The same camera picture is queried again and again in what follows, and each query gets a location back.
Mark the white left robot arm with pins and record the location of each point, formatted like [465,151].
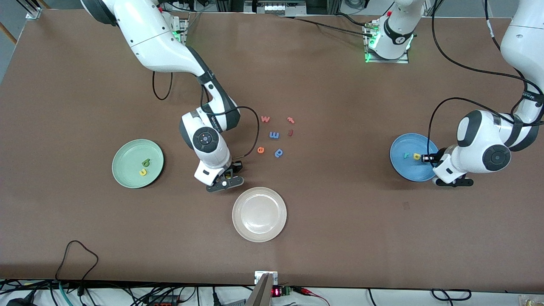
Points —
[527,42]

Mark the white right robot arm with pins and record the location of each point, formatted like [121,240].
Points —
[157,42]

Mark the blue plate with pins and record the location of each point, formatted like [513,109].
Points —
[403,170]

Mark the blue letter p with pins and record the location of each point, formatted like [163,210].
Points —
[276,155]

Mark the blue letter m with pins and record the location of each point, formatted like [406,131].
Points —
[274,135]

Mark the orange-red letter w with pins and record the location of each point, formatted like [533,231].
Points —
[265,120]

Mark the pale green plate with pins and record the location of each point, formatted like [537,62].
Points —
[127,165]

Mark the white marker plate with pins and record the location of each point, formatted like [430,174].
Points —
[258,276]

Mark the red digit display module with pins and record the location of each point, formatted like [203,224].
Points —
[276,292]

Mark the metal control box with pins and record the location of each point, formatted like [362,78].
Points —
[276,7]

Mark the wooden rod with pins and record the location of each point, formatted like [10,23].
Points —
[8,33]

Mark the metal corner bracket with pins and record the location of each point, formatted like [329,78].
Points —
[33,14]

